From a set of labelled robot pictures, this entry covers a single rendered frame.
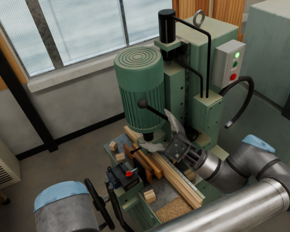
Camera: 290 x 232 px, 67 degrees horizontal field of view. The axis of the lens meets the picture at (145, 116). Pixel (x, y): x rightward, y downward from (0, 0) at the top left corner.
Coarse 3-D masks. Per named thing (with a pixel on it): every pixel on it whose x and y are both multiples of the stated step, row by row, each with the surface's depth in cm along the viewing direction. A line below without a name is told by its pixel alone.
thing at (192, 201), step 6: (126, 126) 132; (126, 132) 133; (132, 132) 128; (132, 138) 128; (162, 168) 109; (168, 174) 106; (174, 180) 103; (174, 186) 105; (180, 186) 101; (180, 192) 101; (186, 192) 98; (186, 198) 98; (192, 198) 96; (192, 204) 96; (198, 204) 94
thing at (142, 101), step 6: (138, 102) 69; (144, 102) 69; (144, 108) 70; (150, 108) 73; (156, 114) 77; (162, 114) 79; (186, 132) 95; (192, 132) 96; (198, 132) 98; (192, 138) 98
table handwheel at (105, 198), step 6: (84, 180) 111; (90, 186) 104; (90, 192) 102; (96, 192) 102; (96, 198) 100; (102, 198) 112; (108, 198) 112; (96, 204) 100; (102, 204) 100; (102, 210) 99; (108, 216) 100; (108, 222) 100; (114, 228) 106
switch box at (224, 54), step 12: (216, 48) 81; (228, 48) 80; (240, 48) 80; (216, 60) 84; (228, 60) 80; (240, 60) 85; (216, 72) 87; (228, 72) 84; (216, 84) 90; (228, 84) 89
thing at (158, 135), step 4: (160, 128) 111; (156, 132) 109; (160, 132) 109; (164, 132) 108; (156, 136) 107; (160, 136) 107; (164, 136) 108; (140, 140) 106; (144, 140) 106; (152, 140) 105; (156, 140) 106; (160, 140) 108; (144, 148) 104; (144, 152) 106; (148, 152) 106
